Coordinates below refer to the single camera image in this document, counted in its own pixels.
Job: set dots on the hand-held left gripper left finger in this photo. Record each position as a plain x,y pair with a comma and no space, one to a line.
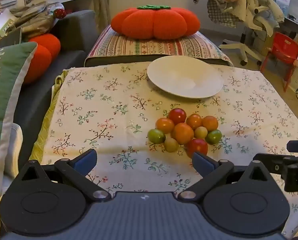
85,161

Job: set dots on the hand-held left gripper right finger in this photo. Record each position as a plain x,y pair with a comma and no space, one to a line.
201,161

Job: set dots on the pile of cherry tomatoes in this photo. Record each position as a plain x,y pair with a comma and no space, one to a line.
182,133

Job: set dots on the white ribbed plate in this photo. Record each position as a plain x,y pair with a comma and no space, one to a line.
179,80

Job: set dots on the yellow-green quilted mat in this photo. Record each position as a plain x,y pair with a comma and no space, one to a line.
43,130

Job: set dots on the floral tablecloth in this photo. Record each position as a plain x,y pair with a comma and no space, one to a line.
101,110

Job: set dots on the white cushion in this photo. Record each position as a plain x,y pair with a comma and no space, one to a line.
15,142

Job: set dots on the red plastic chair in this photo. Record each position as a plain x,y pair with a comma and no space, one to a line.
285,45

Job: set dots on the green snowflake pillow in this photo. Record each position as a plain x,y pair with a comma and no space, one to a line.
4,92

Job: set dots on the small orange persimmon cushion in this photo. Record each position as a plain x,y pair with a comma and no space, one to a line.
43,55

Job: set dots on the white office chair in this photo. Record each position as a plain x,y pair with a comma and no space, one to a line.
238,47

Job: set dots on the striped patterned cushion cover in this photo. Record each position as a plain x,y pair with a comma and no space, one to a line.
119,46

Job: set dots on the grey sofa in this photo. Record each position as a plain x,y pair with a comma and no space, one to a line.
74,30

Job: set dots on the clutter of papers and bags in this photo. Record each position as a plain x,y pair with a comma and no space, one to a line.
36,25

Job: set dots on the large orange persimmon cushion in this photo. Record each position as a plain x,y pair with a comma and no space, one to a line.
154,22

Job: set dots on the red strawberry plush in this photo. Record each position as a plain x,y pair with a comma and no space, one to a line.
59,13

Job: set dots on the beige curtain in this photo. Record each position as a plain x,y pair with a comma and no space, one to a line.
101,2

